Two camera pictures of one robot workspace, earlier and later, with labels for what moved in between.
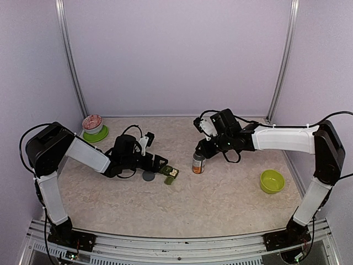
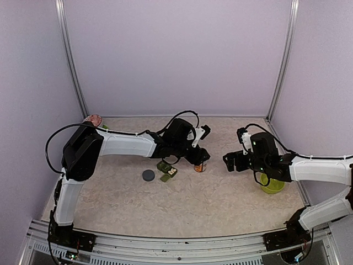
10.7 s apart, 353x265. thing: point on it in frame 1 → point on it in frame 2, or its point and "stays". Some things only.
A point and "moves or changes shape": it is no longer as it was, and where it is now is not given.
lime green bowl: [272, 181] stays
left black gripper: [155, 168] → [198, 158]
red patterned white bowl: [92, 124] stays
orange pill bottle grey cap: [198, 163] stays
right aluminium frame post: [292, 27] stays
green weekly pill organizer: [171, 173] moves or changes shape
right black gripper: [207, 152] → [231, 162]
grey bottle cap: [148, 175] stays
